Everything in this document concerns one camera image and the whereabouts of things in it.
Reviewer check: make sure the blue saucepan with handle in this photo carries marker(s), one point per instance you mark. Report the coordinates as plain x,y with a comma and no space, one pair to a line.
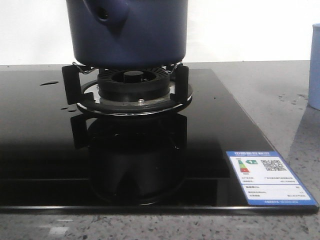
128,33

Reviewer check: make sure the light blue ribbed cup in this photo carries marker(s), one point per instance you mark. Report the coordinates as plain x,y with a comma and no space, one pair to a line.
314,70

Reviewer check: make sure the black right pot support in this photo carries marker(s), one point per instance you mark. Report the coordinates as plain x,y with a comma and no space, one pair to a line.
72,85

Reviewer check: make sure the black right gas burner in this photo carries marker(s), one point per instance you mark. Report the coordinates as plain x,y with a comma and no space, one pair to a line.
100,106

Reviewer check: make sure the black glass gas stove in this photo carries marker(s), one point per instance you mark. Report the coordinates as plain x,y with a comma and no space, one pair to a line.
53,158

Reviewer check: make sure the blue energy label sticker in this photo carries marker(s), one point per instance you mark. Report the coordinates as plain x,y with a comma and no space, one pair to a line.
267,180

